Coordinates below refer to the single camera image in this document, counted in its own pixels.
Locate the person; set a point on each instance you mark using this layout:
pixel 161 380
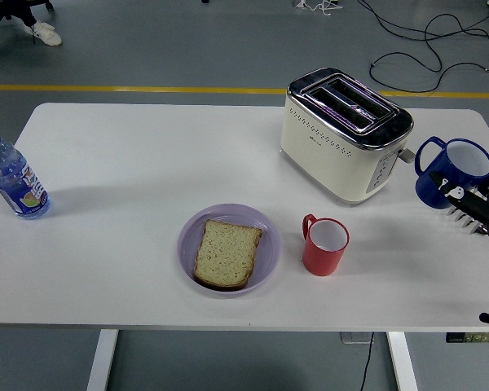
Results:
pixel 45 34

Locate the slice of toast bread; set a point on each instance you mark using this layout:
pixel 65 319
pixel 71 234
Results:
pixel 226 254

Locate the grey box under table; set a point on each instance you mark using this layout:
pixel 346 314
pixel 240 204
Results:
pixel 354 338

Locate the red enamel cup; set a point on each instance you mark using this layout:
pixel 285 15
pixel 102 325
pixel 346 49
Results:
pixel 320 260

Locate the silver metal toast rack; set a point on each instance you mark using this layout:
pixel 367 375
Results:
pixel 481 230

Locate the cream and chrome toaster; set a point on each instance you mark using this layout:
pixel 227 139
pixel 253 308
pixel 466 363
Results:
pixel 330 163

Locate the blue enamel cup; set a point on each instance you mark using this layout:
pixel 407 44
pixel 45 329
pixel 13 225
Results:
pixel 432 179

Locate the white table leg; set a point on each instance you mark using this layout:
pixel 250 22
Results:
pixel 401 362
pixel 102 362

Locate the black table control panel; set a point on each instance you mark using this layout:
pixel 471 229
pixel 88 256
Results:
pixel 456 338

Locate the clear bottle with blue cap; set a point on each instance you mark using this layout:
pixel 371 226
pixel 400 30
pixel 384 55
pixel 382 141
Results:
pixel 16 183

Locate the purple round plate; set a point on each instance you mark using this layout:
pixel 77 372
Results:
pixel 269 244

